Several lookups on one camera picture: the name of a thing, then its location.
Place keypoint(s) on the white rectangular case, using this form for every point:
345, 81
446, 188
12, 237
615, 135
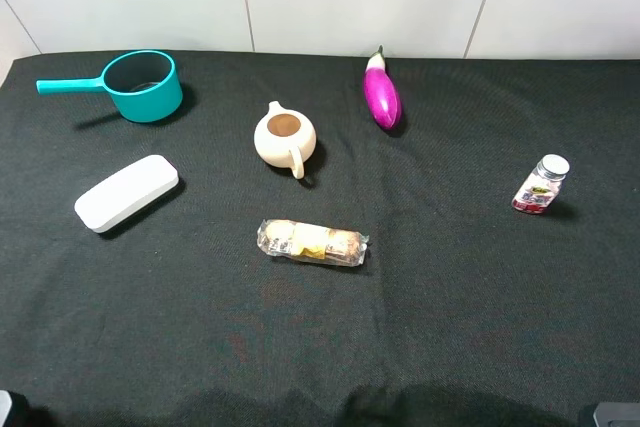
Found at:
125, 192

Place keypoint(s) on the grey robot base right corner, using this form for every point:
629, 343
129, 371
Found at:
617, 414

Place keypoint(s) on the grey robot base left corner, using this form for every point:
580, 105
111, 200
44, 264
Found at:
6, 406

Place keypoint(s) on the wrapped cracker pack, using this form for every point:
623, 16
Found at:
309, 243

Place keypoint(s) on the cream ceramic teapot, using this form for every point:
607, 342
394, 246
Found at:
285, 138

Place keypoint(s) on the purple toy eggplant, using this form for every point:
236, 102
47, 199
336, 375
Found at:
380, 93

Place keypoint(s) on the black tablecloth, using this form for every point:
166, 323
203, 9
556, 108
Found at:
465, 312

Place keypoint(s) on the small candy bottle silver cap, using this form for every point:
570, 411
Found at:
542, 185

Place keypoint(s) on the teal saucepan with handle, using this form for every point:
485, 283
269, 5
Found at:
143, 85

